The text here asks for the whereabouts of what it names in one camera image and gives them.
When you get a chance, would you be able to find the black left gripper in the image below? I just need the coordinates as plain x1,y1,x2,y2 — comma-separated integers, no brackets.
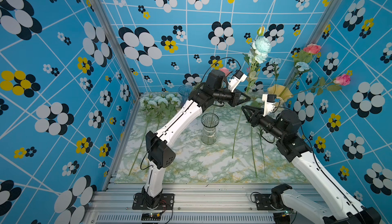
212,87,251,107

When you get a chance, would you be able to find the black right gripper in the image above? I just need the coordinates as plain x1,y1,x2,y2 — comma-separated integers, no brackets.
242,105,285,142

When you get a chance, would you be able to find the light blue carnation stem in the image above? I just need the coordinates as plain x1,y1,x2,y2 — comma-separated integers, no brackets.
258,128,266,177

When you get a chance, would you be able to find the pink rose stem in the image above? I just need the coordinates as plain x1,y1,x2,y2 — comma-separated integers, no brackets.
219,67,231,77

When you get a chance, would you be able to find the clear glass vase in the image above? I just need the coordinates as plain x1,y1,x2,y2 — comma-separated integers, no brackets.
201,113,219,145

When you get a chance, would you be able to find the yellow ceramic vase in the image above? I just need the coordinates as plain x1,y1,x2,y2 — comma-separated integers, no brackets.
267,84,294,107

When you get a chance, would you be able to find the blue purple ribbed glass vase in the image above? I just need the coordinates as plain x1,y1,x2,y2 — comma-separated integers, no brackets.
178,85,193,104

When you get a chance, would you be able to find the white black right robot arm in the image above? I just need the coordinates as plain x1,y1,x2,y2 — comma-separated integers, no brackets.
242,106,381,224

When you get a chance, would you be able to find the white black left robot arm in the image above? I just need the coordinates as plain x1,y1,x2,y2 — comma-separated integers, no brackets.
140,69,250,209

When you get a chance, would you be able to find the mixed flower bouquet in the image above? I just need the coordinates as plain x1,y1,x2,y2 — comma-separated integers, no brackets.
286,44,351,95

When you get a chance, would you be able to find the right circuit board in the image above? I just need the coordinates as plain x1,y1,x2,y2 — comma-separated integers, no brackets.
274,211,291,224

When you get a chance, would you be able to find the circuit board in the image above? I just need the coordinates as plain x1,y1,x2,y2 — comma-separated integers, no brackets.
141,212,162,222
274,211,291,224

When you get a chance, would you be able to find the left circuit board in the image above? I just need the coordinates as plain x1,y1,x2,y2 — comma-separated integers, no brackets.
141,212,162,222

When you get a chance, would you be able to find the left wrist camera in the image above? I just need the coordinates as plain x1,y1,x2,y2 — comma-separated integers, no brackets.
228,70,247,93

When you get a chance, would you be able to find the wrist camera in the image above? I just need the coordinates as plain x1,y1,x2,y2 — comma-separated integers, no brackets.
262,94,277,117
228,70,247,93

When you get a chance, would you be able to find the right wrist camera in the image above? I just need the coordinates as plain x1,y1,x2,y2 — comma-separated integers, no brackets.
262,94,277,117

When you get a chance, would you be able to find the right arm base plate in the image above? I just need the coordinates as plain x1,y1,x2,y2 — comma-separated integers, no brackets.
252,192,283,211

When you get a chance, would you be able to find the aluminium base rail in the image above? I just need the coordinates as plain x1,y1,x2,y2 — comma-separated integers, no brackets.
82,182,350,224

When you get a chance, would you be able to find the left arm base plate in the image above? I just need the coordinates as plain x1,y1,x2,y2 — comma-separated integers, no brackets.
132,193,175,210

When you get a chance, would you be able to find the right aluminium corner post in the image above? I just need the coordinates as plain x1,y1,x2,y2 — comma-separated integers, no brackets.
306,0,343,44

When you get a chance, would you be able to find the aluminium corner post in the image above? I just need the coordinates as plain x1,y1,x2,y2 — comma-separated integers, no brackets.
91,0,141,99
306,0,343,44

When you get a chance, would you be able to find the left aluminium corner post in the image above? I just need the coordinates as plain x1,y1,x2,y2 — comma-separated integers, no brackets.
91,0,141,99

